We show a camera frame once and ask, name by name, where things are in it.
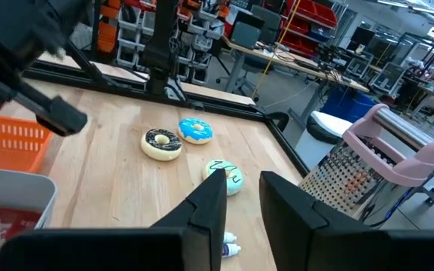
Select black metal table frame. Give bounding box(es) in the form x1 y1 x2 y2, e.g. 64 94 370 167
23 0 312 178

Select wooden office desk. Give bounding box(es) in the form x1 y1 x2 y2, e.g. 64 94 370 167
222 35 371 125

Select blue storage container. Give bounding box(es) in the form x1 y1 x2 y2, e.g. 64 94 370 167
320 87 377 123

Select white trash can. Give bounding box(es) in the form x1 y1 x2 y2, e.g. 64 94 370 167
294 110 353 159

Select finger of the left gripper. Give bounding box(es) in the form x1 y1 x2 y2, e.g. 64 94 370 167
13 81 89 137

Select shelf with grey bins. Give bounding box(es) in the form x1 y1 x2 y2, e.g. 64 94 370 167
96 0 233 86

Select shelf with red bins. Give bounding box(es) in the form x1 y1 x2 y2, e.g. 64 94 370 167
261 0 338 57

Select mint green toy donut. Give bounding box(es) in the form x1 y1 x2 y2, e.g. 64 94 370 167
202 159 245 197

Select grey office chair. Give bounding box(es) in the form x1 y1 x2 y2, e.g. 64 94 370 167
216 4 284 97

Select orange plastic basket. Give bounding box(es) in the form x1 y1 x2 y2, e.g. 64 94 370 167
0 114 55 174

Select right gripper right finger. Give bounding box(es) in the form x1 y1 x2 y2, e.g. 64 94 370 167
258 171 434 271

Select yellow cable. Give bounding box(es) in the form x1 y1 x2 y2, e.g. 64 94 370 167
250 0 303 99

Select grey plastic bin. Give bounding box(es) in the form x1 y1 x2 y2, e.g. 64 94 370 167
0 165 58 271

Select pink metal box grater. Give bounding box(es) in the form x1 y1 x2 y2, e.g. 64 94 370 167
298 103 434 221

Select blue toy donut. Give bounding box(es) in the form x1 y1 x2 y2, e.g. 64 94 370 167
177 117 214 145

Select chocolate toy donut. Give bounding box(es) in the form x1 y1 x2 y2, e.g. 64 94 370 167
140 128 183 162

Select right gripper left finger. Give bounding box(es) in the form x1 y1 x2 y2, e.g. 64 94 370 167
0 168 228 271

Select dark monitor on desk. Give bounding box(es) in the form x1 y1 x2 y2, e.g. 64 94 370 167
230 21 262 50

